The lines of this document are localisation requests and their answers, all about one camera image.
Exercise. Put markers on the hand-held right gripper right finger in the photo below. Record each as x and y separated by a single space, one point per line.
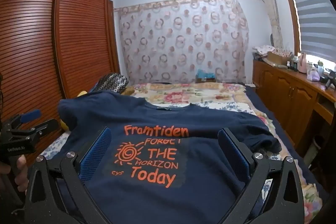
233 155

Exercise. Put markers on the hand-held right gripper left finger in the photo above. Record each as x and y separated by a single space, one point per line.
95 153

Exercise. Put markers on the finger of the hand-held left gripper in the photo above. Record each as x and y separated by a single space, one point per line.
42 129
30 116

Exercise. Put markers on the navy printed t-shirt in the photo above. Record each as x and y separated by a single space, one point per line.
157 200

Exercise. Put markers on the person's left hand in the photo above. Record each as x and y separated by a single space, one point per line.
22 172

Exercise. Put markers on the navy bed sheet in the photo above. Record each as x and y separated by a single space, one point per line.
275 121

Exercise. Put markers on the yellow folded cloth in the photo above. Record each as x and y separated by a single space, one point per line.
128 91

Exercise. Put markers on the dark circle-patterned folded cloth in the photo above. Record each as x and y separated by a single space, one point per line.
113 81

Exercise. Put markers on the wooden sideboard cabinet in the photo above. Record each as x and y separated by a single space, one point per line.
283 92

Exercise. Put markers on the grey trash can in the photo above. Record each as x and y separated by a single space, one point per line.
318 146

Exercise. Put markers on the teal cloth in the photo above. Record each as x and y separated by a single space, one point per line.
206 73

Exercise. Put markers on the pink floral blanket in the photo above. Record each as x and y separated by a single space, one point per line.
170 92

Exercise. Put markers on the louvred wooden wardrobe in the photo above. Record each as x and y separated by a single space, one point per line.
78 29

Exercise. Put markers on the open cardboard box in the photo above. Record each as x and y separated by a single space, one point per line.
277 58

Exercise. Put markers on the folded floral fabric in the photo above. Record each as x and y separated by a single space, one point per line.
263 49

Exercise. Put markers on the dark cosmetic bottle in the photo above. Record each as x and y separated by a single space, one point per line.
295 64

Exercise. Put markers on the purple tissue pack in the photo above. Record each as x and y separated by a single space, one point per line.
313 76

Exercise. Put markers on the pink bottle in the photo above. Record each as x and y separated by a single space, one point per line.
303 64

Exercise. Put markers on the white bottle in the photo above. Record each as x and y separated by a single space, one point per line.
310 67

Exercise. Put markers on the dark fan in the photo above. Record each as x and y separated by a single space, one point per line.
272 40

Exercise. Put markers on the black tripod stand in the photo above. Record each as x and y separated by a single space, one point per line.
330 79

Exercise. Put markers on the sheer circle-patterned curtain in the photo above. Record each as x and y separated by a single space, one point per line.
183 43

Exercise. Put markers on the green-capped bottle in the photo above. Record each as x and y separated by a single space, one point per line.
320 67

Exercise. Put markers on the tied beige curtain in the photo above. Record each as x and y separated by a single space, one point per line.
275 29

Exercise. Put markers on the grey striped window blind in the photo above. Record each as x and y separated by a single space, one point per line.
315 16

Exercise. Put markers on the wooden window frame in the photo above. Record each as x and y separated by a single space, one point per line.
288 3

